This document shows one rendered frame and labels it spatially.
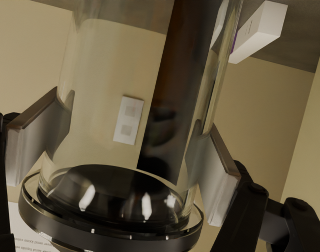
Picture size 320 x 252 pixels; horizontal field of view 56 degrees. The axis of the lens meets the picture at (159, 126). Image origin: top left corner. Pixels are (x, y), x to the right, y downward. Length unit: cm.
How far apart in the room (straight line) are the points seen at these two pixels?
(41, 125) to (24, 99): 64
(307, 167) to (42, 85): 60
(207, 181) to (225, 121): 64
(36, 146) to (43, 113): 2
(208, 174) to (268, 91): 68
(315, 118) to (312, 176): 8
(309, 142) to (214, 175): 34
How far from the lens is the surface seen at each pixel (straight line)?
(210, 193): 16
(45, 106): 17
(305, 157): 49
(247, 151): 83
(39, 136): 16
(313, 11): 45
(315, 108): 49
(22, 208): 17
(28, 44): 81
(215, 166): 16
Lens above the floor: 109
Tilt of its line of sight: 5 degrees up
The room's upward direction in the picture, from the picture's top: 167 degrees counter-clockwise
